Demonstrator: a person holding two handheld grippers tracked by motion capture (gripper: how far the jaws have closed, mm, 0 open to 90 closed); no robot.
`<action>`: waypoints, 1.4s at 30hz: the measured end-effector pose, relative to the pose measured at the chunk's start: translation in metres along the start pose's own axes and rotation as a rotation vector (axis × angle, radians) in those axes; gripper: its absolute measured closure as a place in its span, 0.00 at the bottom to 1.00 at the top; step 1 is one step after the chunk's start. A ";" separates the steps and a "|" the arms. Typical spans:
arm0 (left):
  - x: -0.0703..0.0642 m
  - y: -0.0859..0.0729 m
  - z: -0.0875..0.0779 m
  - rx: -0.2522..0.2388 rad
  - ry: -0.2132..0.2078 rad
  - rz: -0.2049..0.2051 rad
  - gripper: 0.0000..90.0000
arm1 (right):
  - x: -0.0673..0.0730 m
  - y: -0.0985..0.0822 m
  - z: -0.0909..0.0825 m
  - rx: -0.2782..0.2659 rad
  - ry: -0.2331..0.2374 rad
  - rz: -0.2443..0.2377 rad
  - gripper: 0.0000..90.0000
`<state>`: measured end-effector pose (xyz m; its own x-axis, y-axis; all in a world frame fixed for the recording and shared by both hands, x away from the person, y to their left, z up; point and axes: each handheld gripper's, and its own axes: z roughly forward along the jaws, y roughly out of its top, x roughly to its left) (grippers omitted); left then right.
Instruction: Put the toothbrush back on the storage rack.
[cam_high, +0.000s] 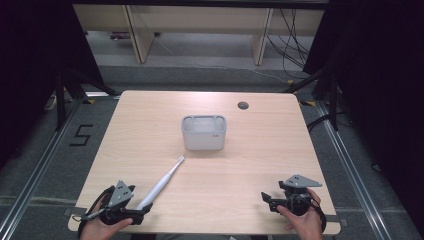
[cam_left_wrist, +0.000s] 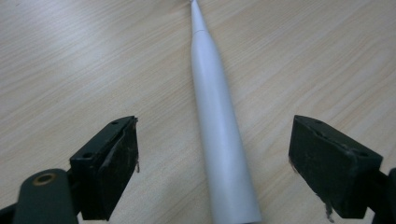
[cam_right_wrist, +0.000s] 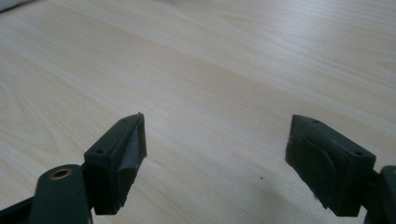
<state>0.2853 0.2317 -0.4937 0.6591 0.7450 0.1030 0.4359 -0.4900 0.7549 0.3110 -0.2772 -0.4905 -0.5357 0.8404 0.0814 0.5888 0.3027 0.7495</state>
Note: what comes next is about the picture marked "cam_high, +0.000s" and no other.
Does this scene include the white electric toothbrush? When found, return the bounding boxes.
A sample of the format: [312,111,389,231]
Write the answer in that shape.
[134,155,186,212]

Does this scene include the black metal stand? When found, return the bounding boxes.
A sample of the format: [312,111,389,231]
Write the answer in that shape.
[54,65,122,132]
[282,65,342,132]

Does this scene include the dark curtain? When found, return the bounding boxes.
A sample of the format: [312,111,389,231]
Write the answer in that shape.
[302,0,424,231]
[0,0,105,168]

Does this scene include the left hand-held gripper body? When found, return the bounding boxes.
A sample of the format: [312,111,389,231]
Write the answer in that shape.
[99,180,146,226]

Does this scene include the grey plastic storage holder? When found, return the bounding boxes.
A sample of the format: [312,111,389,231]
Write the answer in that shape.
[180,114,228,152]

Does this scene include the aluminium floor rail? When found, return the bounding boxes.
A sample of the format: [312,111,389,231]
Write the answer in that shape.
[0,98,85,240]
[315,101,392,240]

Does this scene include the black floor cable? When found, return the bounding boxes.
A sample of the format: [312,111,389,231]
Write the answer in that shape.
[305,112,336,134]

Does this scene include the beige wooden desk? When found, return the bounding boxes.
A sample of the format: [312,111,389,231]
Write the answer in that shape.
[72,3,326,66]

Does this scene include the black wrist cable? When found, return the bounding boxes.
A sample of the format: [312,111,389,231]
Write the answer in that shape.
[77,185,116,238]
[310,198,328,234]

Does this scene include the person's right hand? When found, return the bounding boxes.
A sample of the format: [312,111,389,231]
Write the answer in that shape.
[276,188,324,240]

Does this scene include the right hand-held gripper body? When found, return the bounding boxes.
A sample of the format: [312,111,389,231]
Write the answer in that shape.
[277,174,323,217]

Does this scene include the bundle of black hanging cables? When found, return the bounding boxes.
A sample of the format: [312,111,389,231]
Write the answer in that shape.
[265,8,312,80]

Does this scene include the person's left hand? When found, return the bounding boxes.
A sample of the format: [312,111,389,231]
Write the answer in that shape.
[79,197,134,240]

